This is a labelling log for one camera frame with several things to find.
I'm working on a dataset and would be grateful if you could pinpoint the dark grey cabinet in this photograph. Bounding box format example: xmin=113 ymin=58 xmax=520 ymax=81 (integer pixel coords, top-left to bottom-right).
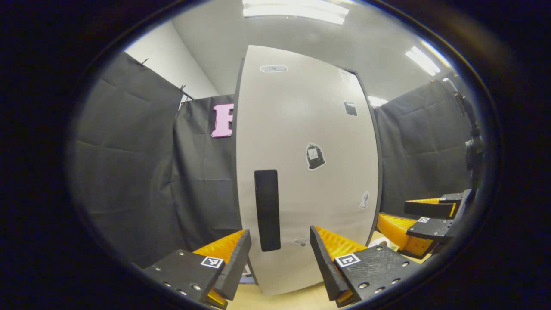
xmin=234 ymin=44 xmax=384 ymax=298

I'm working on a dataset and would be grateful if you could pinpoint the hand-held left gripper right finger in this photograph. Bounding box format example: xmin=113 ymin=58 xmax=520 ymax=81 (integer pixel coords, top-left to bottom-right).
xmin=309 ymin=225 xmax=423 ymax=307

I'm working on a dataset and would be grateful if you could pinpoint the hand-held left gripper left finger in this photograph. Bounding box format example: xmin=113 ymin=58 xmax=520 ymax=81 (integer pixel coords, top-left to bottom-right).
xmin=142 ymin=229 xmax=253 ymax=310

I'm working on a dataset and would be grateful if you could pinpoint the large ceiling light panel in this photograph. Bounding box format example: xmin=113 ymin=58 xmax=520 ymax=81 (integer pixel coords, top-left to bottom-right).
xmin=242 ymin=0 xmax=350 ymax=25

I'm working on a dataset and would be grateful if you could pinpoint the black backdrop cloth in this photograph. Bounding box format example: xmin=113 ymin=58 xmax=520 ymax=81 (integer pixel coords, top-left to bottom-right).
xmin=71 ymin=52 xmax=485 ymax=267

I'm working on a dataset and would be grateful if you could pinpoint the black cabinet door handle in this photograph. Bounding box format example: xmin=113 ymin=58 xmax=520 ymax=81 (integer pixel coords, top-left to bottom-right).
xmin=254 ymin=169 xmax=281 ymax=252

